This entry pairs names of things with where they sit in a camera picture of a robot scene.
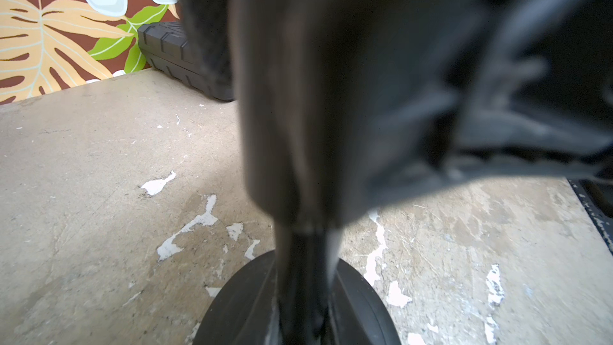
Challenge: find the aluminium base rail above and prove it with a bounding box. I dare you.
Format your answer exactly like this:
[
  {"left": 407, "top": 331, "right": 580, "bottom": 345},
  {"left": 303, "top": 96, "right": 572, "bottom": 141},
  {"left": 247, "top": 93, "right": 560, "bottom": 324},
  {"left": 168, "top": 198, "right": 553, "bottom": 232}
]
[{"left": 568, "top": 179, "right": 612, "bottom": 252}]

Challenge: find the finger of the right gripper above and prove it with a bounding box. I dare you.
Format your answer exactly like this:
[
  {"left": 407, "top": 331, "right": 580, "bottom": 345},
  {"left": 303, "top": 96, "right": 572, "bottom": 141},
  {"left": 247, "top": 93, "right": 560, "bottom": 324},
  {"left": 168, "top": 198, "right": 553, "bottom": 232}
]
[{"left": 363, "top": 0, "right": 613, "bottom": 212}]

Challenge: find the black plastic tool case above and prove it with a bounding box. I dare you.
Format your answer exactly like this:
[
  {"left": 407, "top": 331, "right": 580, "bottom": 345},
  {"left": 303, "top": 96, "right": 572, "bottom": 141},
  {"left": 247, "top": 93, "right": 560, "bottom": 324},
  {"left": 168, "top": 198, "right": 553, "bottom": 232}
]
[{"left": 137, "top": 22, "right": 235, "bottom": 102}]

